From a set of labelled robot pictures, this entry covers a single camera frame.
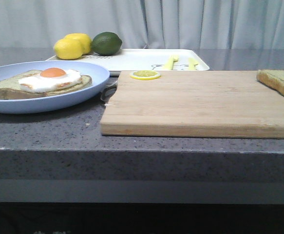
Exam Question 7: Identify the light blue plate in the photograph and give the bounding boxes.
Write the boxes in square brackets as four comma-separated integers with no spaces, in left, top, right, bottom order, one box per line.
[0,60,110,114]

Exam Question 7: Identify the bread slice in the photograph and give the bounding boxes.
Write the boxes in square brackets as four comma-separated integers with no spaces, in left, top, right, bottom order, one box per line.
[0,70,92,100]
[256,69,284,96]

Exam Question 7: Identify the white rectangular tray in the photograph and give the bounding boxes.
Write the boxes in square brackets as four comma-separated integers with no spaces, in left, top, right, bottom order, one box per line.
[45,48,210,73]

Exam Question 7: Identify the lemon slice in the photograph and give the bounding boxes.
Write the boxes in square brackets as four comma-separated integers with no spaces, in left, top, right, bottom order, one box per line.
[130,70,161,80]

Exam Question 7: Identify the yellow plastic knife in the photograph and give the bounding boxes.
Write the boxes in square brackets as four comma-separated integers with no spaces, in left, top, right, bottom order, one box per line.
[188,58,199,71]

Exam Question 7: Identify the green lime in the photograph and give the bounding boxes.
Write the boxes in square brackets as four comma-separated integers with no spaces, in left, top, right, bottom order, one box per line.
[91,32,122,56]

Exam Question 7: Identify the wooden cutting board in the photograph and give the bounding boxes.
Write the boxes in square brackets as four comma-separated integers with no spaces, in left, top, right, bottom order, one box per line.
[100,71,284,138]

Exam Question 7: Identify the rear yellow lemon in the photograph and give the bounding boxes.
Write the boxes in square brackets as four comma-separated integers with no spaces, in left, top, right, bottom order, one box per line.
[64,33,92,55]

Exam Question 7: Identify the yellow lemon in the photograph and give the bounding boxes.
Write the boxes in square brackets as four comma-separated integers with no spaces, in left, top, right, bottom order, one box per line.
[64,33,92,55]
[53,38,83,60]

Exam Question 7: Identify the grey curtain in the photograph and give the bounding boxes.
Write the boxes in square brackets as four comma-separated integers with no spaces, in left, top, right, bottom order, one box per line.
[0,0,284,49]

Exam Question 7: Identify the fried egg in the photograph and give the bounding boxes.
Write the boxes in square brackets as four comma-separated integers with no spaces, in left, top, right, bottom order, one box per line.
[19,67,82,93]

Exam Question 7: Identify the front yellow lemon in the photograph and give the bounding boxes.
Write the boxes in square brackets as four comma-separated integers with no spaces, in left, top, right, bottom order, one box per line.
[53,38,83,60]

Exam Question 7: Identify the metal cutting board handle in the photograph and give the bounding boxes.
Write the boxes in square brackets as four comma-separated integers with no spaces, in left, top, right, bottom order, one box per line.
[100,81,117,106]

